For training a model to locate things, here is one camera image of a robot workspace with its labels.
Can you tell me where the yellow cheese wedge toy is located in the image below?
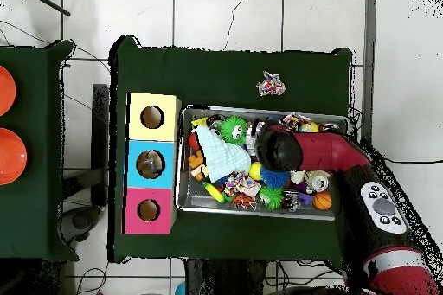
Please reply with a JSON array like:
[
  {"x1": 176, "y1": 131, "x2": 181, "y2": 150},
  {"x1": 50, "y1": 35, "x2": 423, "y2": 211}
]
[{"x1": 191, "y1": 116, "x2": 209, "y2": 131}]

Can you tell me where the grey robot toy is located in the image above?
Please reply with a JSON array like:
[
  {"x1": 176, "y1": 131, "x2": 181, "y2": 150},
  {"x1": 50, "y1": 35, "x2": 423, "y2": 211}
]
[{"x1": 245, "y1": 120, "x2": 264, "y2": 159}]

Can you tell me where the wooden box with three holes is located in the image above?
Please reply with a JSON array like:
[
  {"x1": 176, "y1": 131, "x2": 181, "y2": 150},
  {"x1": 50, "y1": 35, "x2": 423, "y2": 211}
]
[{"x1": 123, "y1": 92, "x2": 183, "y2": 235}]

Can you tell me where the orange bowl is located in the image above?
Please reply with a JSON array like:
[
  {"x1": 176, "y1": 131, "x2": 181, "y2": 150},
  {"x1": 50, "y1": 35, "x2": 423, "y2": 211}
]
[
  {"x1": 0, "y1": 65, "x2": 17, "y2": 118},
  {"x1": 0, "y1": 128, "x2": 28, "y2": 187}
]

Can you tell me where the wire mesh bin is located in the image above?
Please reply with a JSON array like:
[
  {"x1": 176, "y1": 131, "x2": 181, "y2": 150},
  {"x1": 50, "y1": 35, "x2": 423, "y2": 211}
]
[{"x1": 176, "y1": 106, "x2": 350, "y2": 221}]

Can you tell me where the red ball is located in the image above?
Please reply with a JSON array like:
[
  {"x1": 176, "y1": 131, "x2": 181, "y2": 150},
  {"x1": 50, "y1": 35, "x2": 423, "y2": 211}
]
[{"x1": 187, "y1": 132, "x2": 202, "y2": 152}]

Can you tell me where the side table with green cloth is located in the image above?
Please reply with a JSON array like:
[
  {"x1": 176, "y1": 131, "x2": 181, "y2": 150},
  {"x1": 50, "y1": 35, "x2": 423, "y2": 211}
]
[{"x1": 0, "y1": 40, "x2": 77, "y2": 263}]

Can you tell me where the orange striped tiger toy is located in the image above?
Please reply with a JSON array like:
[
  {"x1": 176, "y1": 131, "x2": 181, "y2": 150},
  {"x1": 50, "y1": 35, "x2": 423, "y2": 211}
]
[{"x1": 232, "y1": 193, "x2": 259, "y2": 211}]

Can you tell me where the green fuzzy toy with eyes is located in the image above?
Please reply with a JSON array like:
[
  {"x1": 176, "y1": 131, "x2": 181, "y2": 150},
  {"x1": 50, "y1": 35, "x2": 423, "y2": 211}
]
[{"x1": 220, "y1": 114, "x2": 250, "y2": 145}]

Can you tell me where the mint green waffle cloth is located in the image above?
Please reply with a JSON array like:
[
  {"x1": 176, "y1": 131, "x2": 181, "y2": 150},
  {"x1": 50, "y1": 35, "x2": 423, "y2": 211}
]
[{"x1": 196, "y1": 123, "x2": 253, "y2": 183}]

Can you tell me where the small orange basketball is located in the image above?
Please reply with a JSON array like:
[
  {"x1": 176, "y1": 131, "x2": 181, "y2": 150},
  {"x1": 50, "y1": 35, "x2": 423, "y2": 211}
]
[{"x1": 312, "y1": 191, "x2": 334, "y2": 212}]

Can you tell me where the crushed silver can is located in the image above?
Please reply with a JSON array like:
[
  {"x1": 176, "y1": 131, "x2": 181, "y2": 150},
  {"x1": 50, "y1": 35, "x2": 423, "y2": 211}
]
[{"x1": 307, "y1": 170, "x2": 332, "y2": 194}]

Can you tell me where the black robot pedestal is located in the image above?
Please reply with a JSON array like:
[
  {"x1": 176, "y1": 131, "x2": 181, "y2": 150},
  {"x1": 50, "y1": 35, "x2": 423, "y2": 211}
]
[{"x1": 183, "y1": 259, "x2": 270, "y2": 295}]

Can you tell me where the blue spiky ball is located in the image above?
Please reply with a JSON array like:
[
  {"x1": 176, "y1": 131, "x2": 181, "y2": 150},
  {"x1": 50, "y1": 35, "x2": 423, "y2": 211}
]
[{"x1": 260, "y1": 169, "x2": 292, "y2": 191}]

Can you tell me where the black power cable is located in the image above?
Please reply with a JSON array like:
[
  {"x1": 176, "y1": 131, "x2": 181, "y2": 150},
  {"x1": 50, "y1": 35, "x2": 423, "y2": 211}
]
[{"x1": 383, "y1": 158, "x2": 443, "y2": 168}]

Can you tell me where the black rod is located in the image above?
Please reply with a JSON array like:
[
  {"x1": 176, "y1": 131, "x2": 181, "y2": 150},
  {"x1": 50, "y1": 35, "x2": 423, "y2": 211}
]
[{"x1": 19, "y1": 0, "x2": 72, "y2": 17}]

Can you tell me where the orange plastic building block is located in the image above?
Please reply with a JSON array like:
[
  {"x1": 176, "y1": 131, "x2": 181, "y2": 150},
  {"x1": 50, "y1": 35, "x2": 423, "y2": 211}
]
[{"x1": 186, "y1": 151, "x2": 209, "y2": 183}]

